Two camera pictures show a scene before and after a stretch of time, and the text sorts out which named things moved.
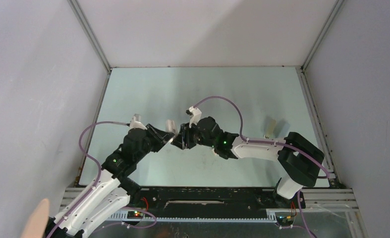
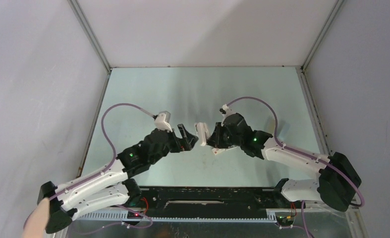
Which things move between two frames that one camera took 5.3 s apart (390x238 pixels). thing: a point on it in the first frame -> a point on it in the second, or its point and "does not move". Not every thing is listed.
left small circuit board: (135, 214) does not move
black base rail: (216, 199) does not move
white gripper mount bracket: (195, 115) -> (225, 111)
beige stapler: (270, 127) does not move
